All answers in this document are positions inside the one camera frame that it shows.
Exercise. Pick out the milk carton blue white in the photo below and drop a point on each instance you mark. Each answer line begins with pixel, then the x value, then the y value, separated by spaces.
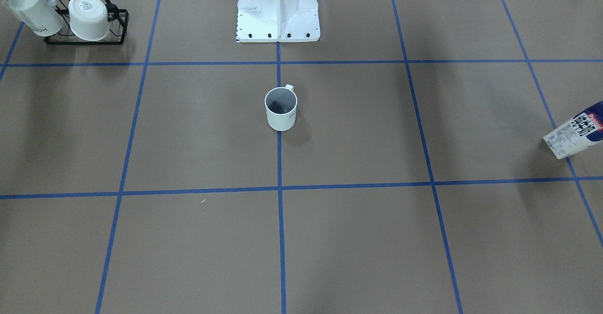
pixel 584 130

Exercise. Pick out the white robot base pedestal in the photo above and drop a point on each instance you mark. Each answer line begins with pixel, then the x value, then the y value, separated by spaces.
pixel 267 21

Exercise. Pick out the white cup on rack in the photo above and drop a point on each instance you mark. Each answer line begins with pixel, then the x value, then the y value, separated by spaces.
pixel 88 19

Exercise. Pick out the white HOME mug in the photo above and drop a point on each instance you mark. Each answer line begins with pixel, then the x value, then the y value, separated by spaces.
pixel 281 107

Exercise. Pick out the white ribbed mug on rack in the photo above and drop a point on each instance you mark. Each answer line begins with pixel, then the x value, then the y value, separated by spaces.
pixel 38 15

